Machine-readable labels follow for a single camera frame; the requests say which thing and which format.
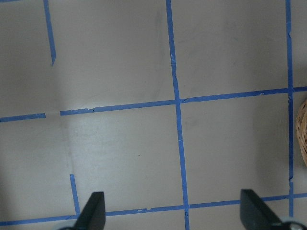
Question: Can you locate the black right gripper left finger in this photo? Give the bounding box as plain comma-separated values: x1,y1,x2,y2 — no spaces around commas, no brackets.
74,192,106,230

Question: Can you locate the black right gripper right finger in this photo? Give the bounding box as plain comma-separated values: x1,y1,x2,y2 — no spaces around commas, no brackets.
240,189,283,230

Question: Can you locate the woven wicker basket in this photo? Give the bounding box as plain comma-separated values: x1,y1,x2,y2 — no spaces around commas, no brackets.
295,99,307,165

